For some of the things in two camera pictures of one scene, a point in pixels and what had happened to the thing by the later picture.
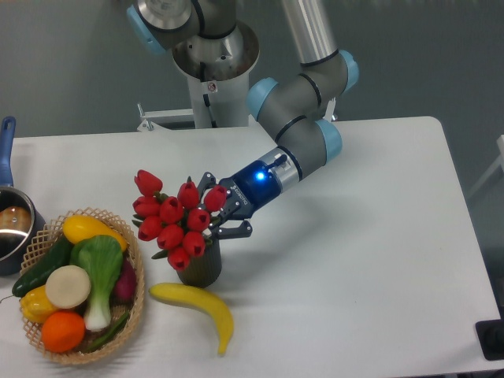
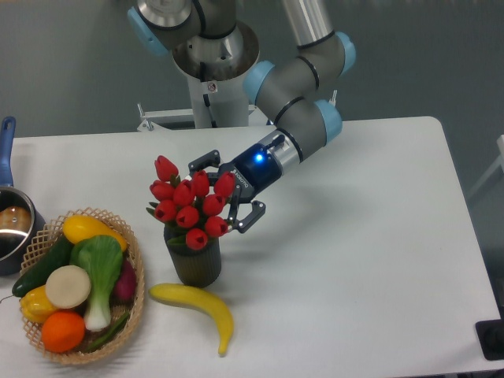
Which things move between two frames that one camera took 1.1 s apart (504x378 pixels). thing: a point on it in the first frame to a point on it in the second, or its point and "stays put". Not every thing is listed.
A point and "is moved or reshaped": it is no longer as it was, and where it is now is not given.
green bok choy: (101, 259) stays put
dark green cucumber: (35, 277) stays put
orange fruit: (63, 331) stays put
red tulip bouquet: (178, 221) is moved or reshaped
